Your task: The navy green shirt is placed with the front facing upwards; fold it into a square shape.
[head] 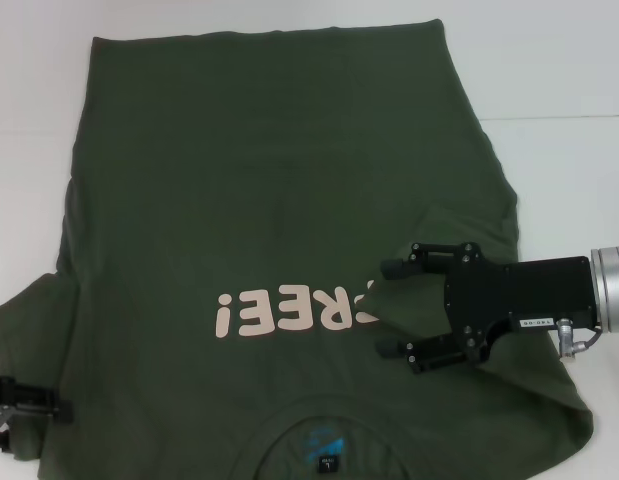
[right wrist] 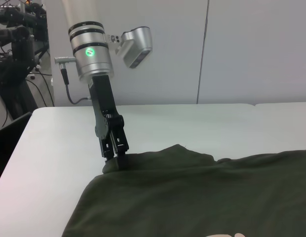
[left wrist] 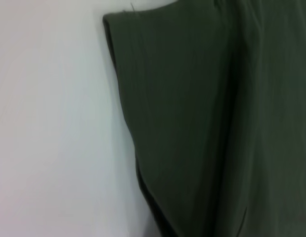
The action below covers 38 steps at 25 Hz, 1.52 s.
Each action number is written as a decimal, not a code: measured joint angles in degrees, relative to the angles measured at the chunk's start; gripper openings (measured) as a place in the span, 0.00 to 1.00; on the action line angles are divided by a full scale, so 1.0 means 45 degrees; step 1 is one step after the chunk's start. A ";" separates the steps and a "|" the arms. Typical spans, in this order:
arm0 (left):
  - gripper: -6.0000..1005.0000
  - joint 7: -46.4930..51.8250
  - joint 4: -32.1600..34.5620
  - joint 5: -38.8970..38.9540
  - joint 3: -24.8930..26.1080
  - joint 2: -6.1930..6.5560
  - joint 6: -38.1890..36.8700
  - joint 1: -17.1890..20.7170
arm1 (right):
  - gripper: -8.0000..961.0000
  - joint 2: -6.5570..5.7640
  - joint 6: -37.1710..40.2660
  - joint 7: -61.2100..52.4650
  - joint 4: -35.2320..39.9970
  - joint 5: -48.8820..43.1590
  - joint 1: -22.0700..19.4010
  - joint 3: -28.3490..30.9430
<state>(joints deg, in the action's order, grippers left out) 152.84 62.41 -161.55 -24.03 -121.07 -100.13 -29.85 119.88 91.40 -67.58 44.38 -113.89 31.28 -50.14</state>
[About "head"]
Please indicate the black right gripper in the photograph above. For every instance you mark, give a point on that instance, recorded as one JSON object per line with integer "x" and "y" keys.
{"x": 519, "y": 295}

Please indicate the dark green FREE t-shirt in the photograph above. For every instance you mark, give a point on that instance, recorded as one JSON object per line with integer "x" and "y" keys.
{"x": 239, "y": 175}

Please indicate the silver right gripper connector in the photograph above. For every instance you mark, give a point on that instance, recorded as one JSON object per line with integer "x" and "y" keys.
{"x": 566, "y": 340}

